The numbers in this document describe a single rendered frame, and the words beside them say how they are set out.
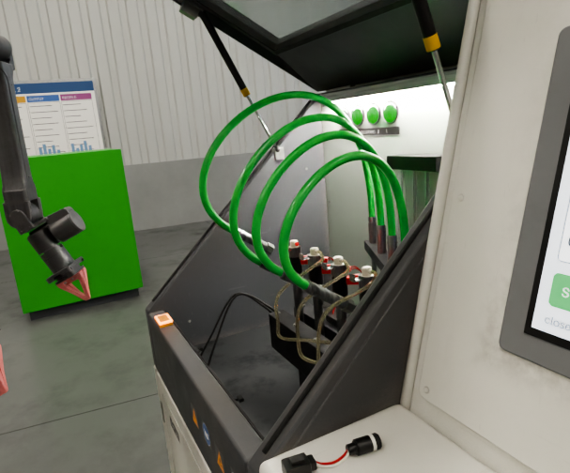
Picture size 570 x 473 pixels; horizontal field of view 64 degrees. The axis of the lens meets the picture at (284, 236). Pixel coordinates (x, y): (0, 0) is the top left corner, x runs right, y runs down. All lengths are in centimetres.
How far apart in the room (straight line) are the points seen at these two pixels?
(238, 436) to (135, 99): 686
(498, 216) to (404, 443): 30
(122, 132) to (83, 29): 145
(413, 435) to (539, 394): 17
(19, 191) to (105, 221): 295
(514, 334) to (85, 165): 378
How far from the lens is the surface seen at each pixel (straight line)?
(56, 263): 124
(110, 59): 743
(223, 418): 75
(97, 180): 411
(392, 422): 67
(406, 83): 100
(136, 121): 735
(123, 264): 424
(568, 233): 53
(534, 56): 60
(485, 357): 60
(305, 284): 68
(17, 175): 123
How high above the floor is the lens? 137
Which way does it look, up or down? 13 degrees down
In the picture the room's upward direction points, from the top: 5 degrees counter-clockwise
